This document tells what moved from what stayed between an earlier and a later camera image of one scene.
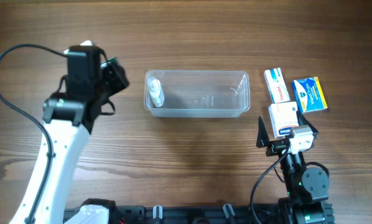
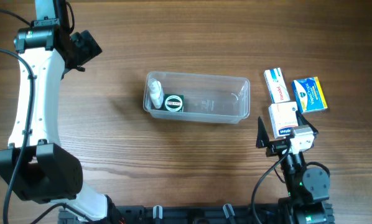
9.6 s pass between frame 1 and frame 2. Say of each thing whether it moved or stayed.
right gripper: stayed
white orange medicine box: stayed
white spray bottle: stayed
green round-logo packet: moved
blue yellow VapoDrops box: stayed
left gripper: moved
